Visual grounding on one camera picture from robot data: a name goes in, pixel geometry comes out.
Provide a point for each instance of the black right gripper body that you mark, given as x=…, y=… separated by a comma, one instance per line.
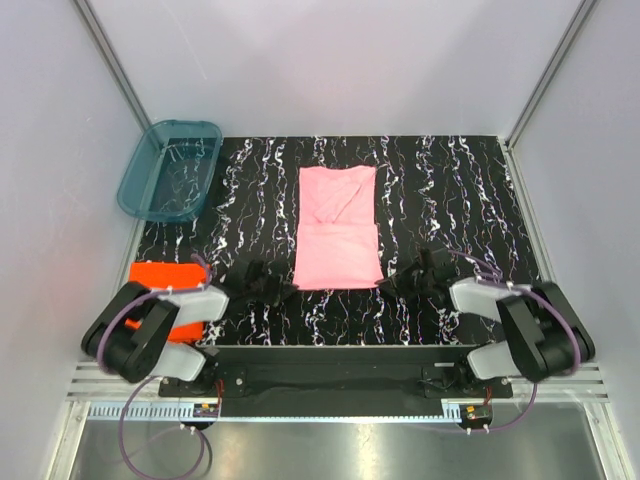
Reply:
x=416, y=281

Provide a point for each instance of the teal plastic bin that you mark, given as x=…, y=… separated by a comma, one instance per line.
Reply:
x=170, y=173

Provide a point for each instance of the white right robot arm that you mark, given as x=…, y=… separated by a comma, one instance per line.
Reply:
x=543, y=335

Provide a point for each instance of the white slotted cable duct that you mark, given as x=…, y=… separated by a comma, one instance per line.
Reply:
x=423, y=410

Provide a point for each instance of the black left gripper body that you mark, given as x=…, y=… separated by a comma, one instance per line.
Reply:
x=267, y=290

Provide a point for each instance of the right aluminium frame post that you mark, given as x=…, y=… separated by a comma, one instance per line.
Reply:
x=577, y=23

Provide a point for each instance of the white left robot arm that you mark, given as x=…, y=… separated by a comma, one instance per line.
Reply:
x=132, y=336

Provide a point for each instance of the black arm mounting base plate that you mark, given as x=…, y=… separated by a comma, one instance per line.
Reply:
x=427, y=356

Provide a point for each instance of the aluminium rail crossbar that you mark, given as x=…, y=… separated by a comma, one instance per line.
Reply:
x=240, y=381

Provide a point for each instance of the pink t shirt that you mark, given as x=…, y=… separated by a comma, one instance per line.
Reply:
x=337, y=235

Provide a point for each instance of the aluminium frame post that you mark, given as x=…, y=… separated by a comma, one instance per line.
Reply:
x=577, y=23
x=106, y=50

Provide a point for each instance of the left aluminium frame post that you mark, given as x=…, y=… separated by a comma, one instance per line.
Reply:
x=106, y=50

